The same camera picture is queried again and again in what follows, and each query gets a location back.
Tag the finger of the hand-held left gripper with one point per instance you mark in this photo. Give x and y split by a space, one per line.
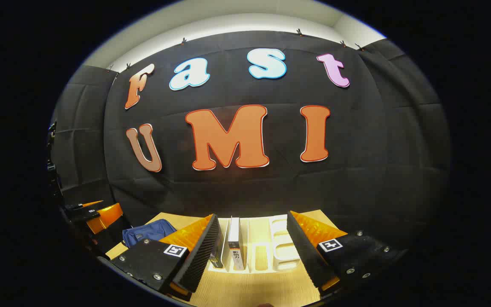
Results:
107 217
79 211

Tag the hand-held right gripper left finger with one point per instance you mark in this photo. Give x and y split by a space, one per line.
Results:
200 256

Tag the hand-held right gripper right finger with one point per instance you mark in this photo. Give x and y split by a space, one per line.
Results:
303 251

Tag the white bookshelf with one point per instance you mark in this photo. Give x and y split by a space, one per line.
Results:
286 251

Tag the dark blue cover book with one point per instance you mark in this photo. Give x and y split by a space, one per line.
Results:
220 251

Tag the portrait cover book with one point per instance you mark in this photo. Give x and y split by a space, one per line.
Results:
235 238

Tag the blue schoolbag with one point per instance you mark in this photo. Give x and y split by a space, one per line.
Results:
147 234

